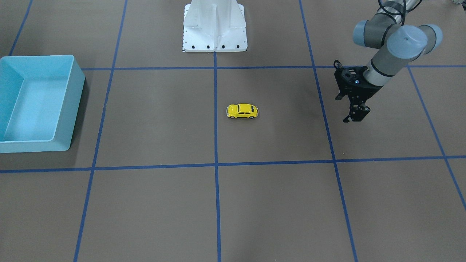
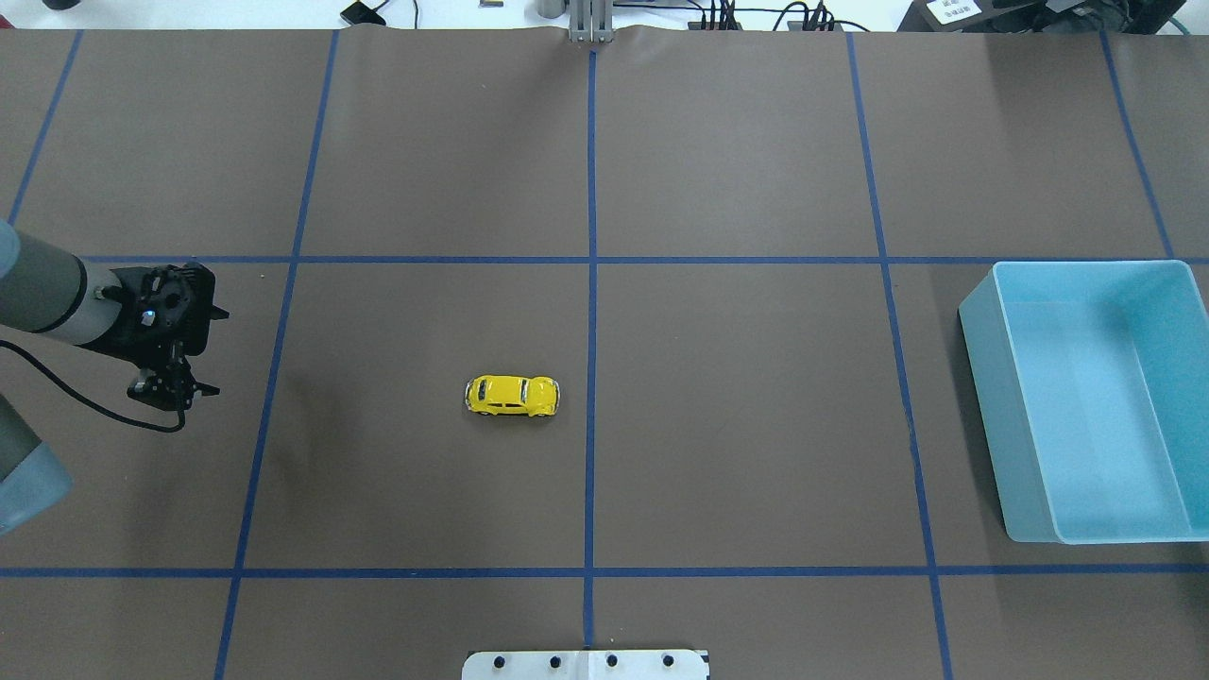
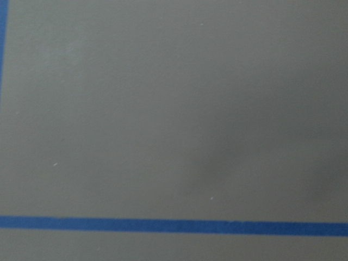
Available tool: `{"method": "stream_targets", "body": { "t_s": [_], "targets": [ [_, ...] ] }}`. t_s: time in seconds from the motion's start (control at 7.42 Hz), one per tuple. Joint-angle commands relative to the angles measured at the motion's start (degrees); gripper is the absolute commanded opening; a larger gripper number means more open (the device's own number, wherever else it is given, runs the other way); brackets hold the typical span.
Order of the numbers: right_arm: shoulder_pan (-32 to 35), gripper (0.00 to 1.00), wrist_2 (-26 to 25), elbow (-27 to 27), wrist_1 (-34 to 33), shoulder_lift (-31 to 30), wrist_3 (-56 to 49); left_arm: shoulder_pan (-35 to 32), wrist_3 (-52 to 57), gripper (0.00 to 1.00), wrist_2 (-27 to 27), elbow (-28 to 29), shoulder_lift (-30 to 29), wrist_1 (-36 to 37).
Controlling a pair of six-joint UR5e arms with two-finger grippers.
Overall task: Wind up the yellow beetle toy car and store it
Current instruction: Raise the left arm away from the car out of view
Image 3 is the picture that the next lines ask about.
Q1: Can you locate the brown paper table mat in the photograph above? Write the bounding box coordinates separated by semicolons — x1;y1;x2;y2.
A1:
1;1;347;223

